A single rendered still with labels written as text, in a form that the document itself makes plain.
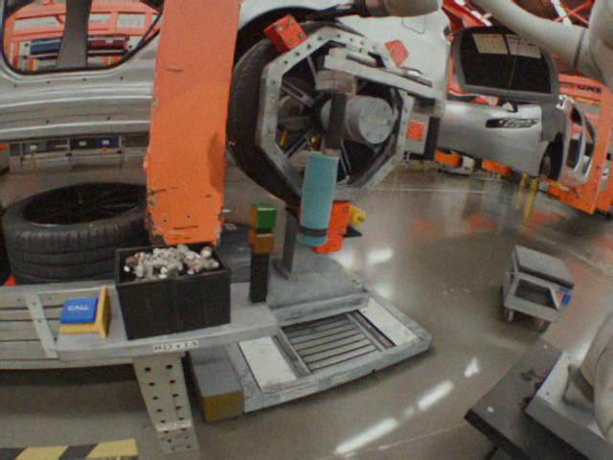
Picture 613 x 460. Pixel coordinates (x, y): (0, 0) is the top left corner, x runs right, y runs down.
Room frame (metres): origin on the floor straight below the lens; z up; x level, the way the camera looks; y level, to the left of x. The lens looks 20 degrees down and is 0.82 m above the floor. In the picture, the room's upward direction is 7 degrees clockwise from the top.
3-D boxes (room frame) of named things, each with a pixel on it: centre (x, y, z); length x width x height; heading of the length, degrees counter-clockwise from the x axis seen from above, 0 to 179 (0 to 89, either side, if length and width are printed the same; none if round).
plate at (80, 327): (0.37, 0.40, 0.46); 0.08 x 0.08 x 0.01; 30
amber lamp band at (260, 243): (0.55, 0.08, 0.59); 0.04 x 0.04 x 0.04; 30
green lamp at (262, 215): (0.55, 0.08, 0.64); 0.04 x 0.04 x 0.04; 30
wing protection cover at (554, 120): (2.92, -2.50, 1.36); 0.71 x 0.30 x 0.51; 120
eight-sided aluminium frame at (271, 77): (1.01, -0.07, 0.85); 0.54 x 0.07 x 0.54; 120
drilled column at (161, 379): (0.44, 0.28, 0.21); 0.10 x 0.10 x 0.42; 30
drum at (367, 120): (0.95, -0.10, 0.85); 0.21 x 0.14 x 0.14; 30
